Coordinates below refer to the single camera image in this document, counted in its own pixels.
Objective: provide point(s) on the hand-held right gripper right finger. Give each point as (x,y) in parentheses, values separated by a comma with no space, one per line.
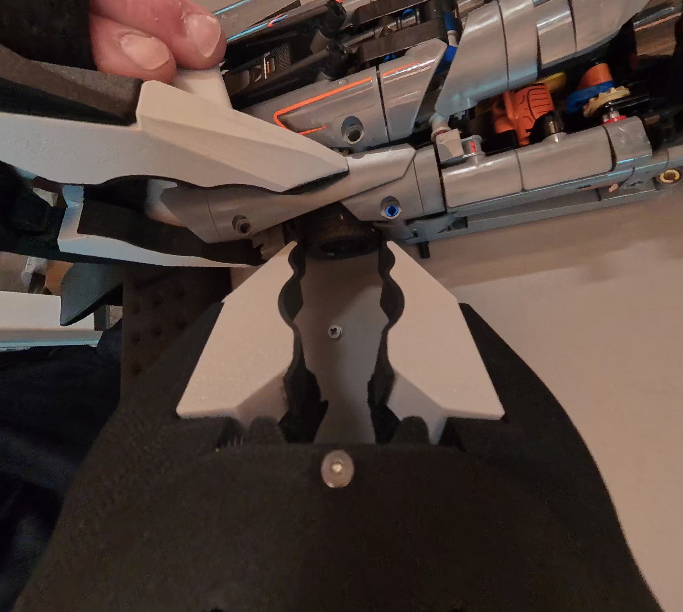
(443,356)

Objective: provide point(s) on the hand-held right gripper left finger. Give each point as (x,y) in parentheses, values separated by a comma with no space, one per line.
(240,356)

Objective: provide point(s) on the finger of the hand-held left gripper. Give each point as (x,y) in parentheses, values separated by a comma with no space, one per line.
(133,252)
(187,147)

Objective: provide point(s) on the grey toy car model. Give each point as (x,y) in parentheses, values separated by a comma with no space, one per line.
(480,62)

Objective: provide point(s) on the person's left hand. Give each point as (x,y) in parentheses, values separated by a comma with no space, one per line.
(144,19)

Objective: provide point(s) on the small grey toy bush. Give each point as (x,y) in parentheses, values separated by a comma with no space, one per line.
(334,332)

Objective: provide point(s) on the person's dark jacket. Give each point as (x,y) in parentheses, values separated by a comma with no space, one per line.
(42,436)

